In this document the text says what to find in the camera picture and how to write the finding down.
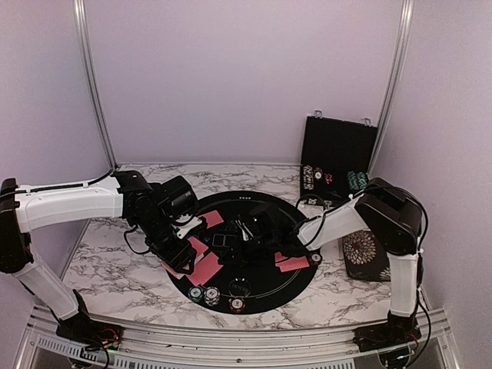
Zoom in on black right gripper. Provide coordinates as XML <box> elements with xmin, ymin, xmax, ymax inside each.
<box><xmin>218</xmin><ymin>233</ymin><xmax>278</xmax><ymax>268</ymax></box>

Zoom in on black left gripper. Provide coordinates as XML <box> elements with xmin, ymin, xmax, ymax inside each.
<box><xmin>135</xmin><ymin>208</ymin><xmax>197</xmax><ymax>274</ymax></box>

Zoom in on dealt red card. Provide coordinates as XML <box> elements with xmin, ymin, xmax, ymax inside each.
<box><xmin>200</xmin><ymin>210</ymin><xmax>224</xmax><ymax>228</ymax></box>
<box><xmin>274</xmin><ymin>252</ymin><xmax>288</xmax><ymax>264</ymax></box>
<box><xmin>193</xmin><ymin>252</ymin><xmax>223</xmax><ymax>277</ymax></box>
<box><xmin>187</xmin><ymin>274</ymin><xmax>213</xmax><ymax>287</ymax></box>
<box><xmin>188</xmin><ymin>237</ymin><xmax>208</xmax><ymax>258</ymax></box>
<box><xmin>275</xmin><ymin>257</ymin><xmax>310</xmax><ymax>273</ymax></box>

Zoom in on clear round dealer button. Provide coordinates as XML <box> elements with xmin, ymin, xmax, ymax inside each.
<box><xmin>228</xmin><ymin>278</ymin><xmax>252</xmax><ymax>298</ymax></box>

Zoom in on green chip stack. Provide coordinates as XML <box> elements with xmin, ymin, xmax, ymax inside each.
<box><xmin>188</xmin><ymin>287</ymin><xmax>204</xmax><ymax>303</ymax></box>

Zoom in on red playing card deck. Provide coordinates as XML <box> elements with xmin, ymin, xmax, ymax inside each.
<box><xmin>161</xmin><ymin>261</ymin><xmax>187</xmax><ymax>280</ymax></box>

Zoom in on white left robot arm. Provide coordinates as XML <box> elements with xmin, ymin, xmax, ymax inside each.
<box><xmin>1</xmin><ymin>171</ymin><xmax>202</xmax><ymax>342</ymax></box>

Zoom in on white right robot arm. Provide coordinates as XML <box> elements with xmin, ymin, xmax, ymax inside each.
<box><xmin>225</xmin><ymin>178</ymin><xmax>428</xmax><ymax>344</ymax></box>

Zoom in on round black poker mat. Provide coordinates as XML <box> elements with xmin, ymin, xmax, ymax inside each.
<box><xmin>170</xmin><ymin>191</ymin><xmax>318</xmax><ymax>314</ymax></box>

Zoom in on black floral rectangular tray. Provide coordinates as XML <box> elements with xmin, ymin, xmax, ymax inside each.
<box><xmin>341</xmin><ymin>231</ymin><xmax>391</xmax><ymax>282</ymax></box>

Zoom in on black poker chip case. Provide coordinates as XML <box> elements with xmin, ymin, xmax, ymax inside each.
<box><xmin>300</xmin><ymin>115</ymin><xmax>377</xmax><ymax>205</ymax></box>

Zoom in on green chips in case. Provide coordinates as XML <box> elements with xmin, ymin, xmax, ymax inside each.
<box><xmin>347</xmin><ymin>171</ymin><xmax>369</xmax><ymax>191</ymax></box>

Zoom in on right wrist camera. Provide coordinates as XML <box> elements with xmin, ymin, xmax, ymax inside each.
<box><xmin>249</xmin><ymin>203</ymin><xmax>289</xmax><ymax>248</ymax></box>

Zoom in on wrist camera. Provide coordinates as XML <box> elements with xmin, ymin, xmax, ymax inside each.
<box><xmin>158</xmin><ymin>176</ymin><xmax>198</xmax><ymax>220</ymax></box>
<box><xmin>249</xmin><ymin>203</ymin><xmax>289</xmax><ymax>248</ymax></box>

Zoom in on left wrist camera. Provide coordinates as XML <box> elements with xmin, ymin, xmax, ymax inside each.
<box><xmin>158</xmin><ymin>176</ymin><xmax>198</xmax><ymax>220</ymax></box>

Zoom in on aluminium front rail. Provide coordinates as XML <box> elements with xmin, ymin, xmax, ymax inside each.
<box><xmin>14</xmin><ymin>306</ymin><xmax>461</xmax><ymax>368</ymax></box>

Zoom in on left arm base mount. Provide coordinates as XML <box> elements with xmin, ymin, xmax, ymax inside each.
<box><xmin>52</xmin><ymin>309</ymin><xmax>123</xmax><ymax>348</ymax></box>

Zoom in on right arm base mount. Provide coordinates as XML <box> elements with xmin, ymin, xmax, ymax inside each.
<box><xmin>353</xmin><ymin>312</ymin><xmax>421</xmax><ymax>352</ymax></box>

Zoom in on left aluminium frame post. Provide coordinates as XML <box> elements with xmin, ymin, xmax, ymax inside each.
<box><xmin>73</xmin><ymin>0</ymin><xmax>118</xmax><ymax>169</ymax></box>

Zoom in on aluminium frame post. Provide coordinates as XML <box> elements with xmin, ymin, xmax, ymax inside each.
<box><xmin>370</xmin><ymin>0</ymin><xmax>415</xmax><ymax>172</ymax></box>
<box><xmin>73</xmin><ymin>0</ymin><xmax>118</xmax><ymax>169</ymax></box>

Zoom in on right aluminium frame post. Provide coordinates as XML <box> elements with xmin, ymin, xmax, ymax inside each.
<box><xmin>370</xmin><ymin>0</ymin><xmax>415</xmax><ymax>172</ymax></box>

